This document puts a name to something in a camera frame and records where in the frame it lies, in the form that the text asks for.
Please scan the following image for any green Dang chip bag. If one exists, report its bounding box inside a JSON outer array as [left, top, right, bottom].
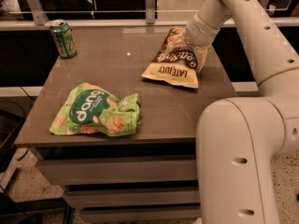
[[50, 83, 140, 137]]

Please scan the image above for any green soda can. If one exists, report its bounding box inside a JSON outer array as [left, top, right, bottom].
[[50, 20, 77, 58]]

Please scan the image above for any metal glass railing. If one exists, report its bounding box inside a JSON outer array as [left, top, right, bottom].
[[0, 0, 299, 32]]

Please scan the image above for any brown Late July chip bag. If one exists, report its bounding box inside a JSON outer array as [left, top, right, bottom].
[[142, 26, 199, 89]]

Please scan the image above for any grey drawer cabinet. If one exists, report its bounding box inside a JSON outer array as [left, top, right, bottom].
[[16, 27, 235, 223]]

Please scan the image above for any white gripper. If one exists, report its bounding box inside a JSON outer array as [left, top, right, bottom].
[[186, 14, 219, 72]]

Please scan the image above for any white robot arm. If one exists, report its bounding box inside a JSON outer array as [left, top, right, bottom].
[[186, 0, 299, 224]]

